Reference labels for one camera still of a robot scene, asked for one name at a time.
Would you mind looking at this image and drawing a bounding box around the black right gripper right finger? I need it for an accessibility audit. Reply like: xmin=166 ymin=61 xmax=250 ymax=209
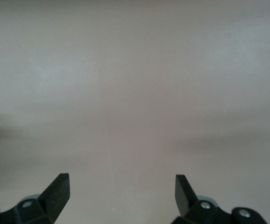
xmin=171 ymin=174 xmax=267 ymax=224

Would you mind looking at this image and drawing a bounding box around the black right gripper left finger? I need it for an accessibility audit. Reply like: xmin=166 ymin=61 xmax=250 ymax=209
xmin=0 ymin=173 xmax=70 ymax=224

